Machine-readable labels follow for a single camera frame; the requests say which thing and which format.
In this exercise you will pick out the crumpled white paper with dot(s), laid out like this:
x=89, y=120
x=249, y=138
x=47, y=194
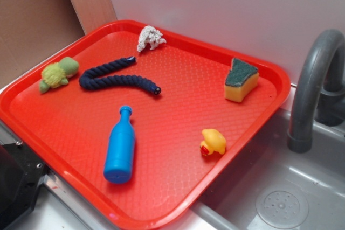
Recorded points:
x=151, y=36

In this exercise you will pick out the grey toy sink basin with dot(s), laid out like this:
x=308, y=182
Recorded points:
x=267, y=186

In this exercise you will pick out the grey toy faucet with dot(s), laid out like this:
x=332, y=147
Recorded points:
x=319, y=96

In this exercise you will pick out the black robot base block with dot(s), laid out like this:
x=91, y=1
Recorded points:
x=22, y=174

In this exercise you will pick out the red plastic tray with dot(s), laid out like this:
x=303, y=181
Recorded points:
x=69, y=127

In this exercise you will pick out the blue plastic bottle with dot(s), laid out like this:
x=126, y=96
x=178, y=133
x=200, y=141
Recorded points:
x=120, y=153

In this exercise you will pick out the yellow green sponge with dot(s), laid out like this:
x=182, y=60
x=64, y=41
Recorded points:
x=241, y=80

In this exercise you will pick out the green plush turtle toy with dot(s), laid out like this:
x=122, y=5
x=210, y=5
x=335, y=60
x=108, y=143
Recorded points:
x=57, y=74

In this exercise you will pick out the yellow rubber duck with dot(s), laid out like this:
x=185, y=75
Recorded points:
x=213, y=141

